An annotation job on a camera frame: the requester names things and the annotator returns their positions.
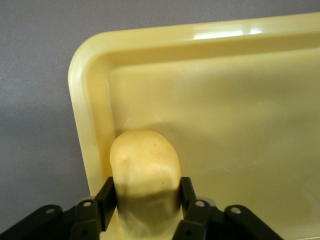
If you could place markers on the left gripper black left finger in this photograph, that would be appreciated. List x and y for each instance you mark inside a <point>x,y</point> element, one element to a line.
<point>107,200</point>

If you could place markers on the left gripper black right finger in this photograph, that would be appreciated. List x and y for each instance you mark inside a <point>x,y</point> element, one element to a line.
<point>187,195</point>

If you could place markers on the yellow potato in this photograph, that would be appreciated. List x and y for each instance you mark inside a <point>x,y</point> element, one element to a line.
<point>145,170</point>

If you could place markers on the yellow plastic tray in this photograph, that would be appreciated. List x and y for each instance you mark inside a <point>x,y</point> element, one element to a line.
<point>212,125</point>

